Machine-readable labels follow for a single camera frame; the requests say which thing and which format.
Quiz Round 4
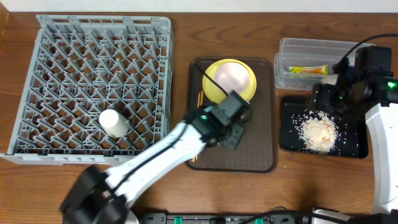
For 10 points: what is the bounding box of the white cup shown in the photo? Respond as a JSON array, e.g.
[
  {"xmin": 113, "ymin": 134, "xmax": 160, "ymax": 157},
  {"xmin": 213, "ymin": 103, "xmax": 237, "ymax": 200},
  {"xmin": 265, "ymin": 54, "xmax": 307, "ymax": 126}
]
[{"xmin": 99, "ymin": 109, "xmax": 129, "ymax": 138}]

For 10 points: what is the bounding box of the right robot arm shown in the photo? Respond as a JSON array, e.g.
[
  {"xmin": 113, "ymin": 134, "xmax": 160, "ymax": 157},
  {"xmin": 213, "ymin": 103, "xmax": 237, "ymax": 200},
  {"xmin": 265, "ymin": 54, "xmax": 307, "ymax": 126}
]
[{"xmin": 307, "ymin": 44, "xmax": 397, "ymax": 223}]

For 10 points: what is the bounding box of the spilled rice pile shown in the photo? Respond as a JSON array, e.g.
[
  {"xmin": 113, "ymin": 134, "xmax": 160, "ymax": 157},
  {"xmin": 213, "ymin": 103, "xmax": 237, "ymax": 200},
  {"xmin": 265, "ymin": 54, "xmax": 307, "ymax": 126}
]
[{"xmin": 290, "ymin": 109, "xmax": 341, "ymax": 154}]

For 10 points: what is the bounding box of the grey dishwasher rack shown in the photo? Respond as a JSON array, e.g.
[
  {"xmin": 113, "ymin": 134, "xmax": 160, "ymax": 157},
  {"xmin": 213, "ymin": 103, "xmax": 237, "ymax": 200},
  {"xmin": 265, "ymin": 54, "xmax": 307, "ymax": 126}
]
[{"xmin": 2, "ymin": 15, "xmax": 174, "ymax": 166}]

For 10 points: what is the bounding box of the clear plastic waste bin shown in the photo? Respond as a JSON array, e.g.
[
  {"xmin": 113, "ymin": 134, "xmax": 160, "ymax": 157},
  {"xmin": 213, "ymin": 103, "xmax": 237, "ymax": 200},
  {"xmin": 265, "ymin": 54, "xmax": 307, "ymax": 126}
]
[{"xmin": 274, "ymin": 38, "xmax": 356, "ymax": 90}]

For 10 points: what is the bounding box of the black food waste tray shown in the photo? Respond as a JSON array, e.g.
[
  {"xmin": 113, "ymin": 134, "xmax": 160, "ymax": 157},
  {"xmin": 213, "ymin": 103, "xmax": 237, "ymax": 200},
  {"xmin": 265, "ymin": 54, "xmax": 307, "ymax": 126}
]
[{"xmin": 280, "ymin": 96, "xmax": 369, "ymax": 159}]

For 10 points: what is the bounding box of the green orange snack wrapper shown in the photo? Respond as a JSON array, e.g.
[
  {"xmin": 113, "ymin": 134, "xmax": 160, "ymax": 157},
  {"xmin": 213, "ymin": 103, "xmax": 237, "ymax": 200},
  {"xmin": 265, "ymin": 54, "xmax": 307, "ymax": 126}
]
[{"xmin": 288, "ymin": 65, "xmax": 328, "ymax": 75}]

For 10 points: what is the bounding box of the wooden chopstick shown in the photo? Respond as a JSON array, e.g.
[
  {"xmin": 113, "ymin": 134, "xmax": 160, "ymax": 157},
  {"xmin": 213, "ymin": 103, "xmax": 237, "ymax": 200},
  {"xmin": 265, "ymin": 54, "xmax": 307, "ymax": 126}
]
[
  {"xmin": 201, "ymin": 90, "xmax": 204, "ymax": 106},
  {"xmin": 192, "ymin": 91, "xmax": 202, "ymax": 162}
]

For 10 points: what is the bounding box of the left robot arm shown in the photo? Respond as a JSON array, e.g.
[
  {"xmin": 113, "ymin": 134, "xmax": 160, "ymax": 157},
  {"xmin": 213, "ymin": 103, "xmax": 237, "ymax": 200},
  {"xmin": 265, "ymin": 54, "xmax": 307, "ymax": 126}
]
[{"xmin": 60, "ymin": 105, "xmax": 247, "ymax": 223}]

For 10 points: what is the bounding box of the pink bowl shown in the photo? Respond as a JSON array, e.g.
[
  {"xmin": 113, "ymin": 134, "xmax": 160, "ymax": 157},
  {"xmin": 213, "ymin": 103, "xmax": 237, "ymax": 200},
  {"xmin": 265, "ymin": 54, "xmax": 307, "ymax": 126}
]
[{"xmin": 215, "ymin": 62, "xmax": 250, "ymax": 93}]

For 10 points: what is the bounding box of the brown serving tray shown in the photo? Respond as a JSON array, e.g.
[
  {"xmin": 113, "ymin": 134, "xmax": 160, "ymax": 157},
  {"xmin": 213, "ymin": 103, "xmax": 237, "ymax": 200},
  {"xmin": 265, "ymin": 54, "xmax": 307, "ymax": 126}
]
[{"xmin": 186, "ymin": 57, "xmax": 278, "ymax": 173}]

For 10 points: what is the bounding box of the yellow plate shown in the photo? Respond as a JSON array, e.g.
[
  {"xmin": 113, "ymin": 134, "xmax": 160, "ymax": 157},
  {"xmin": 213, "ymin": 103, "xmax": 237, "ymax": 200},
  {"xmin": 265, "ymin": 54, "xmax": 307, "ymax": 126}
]
[{"xmin": 202, "ymin": 58, "xmax": 257, "ymax": 103}]

